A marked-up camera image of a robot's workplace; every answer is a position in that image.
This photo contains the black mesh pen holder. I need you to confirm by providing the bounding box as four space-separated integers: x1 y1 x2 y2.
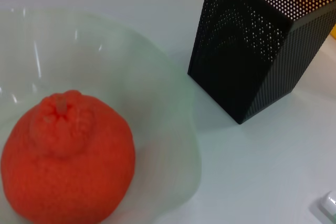
187 0 336 125

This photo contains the red-orange knobbly orange fruit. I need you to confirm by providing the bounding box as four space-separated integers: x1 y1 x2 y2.
1 89 137 224

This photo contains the translucent green wavy fruit bowl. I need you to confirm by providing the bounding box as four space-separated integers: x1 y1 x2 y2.
0 7 203 224

